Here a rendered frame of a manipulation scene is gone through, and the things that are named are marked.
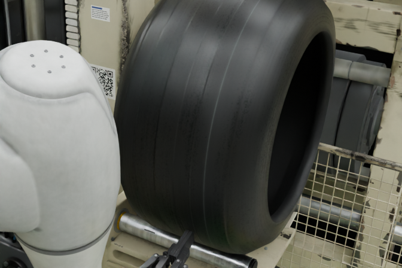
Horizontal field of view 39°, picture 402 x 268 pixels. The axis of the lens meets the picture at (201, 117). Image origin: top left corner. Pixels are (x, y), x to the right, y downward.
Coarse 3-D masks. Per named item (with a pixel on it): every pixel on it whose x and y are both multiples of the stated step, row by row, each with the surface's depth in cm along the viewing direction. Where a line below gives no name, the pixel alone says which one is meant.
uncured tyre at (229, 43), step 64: (192, 0) 105; (256, 0) 102; (320, 0) 114; (128, 64) 106; (192, 64) 98; (256, 64) 96; (320, 64) 139; (128, 128) 103; (192, 128) 97; (256, 128) 96; (320, 128) 139; (128, 192) 111; (192, 192) 101; (256, 192) 101
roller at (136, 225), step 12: (120, 216) 133; (132, 216) 133; (120, 228) 133; (132, 228) 131; (144, 228) 130; (156, 228) 129; (156, 240) 129; (168, 240) 127; (192, 252) 125; (204, 252) 124; (216, 252) 123; (216, 264) 123; (228, 264) 121; (240, 264) 120; (252, 264) 120
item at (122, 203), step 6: (120, 198) 135; (126, 198) 135; (120, 204) 133; (126, 204) 135; (120, 210) 133; (126, 210) 135; (132, 210) 139; (138, 216) 143; (114, 222) 132; (114, 228) 132; (114, 234) 134; (108, 240) 132; (108, 246) 132
